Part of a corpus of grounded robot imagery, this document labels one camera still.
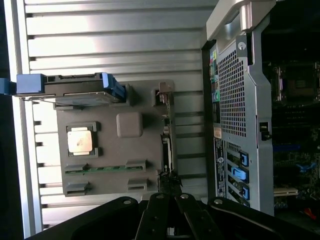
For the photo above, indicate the hard disk in blue caddy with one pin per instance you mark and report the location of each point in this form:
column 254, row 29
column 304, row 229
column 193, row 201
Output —
column 80, row 87

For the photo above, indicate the white expansion slot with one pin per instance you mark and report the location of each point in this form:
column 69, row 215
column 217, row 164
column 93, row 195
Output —
column 285, row 192

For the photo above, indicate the CPU socket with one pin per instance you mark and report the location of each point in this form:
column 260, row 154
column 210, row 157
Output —
column 300, row 82

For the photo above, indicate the green RAM stick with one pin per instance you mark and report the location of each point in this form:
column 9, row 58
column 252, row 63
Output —
column 107, row 169

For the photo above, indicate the green motherboard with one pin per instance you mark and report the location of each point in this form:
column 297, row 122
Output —
column 295, row 130

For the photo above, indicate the open grey PC case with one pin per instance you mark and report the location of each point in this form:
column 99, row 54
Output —
column 247, row 120

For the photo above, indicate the blue expansion slot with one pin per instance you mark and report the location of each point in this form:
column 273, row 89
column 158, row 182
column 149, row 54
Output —
column 295, row 148

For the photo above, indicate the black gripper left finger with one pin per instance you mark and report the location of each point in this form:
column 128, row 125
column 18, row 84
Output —
column 155, row 215

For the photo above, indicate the silver CPU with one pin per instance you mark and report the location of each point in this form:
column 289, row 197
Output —
column 79, row 141

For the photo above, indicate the grey parts rack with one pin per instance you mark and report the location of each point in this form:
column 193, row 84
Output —
column 112, row 152

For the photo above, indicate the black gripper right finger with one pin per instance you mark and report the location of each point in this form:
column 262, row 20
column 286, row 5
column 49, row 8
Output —
column 192, row 215

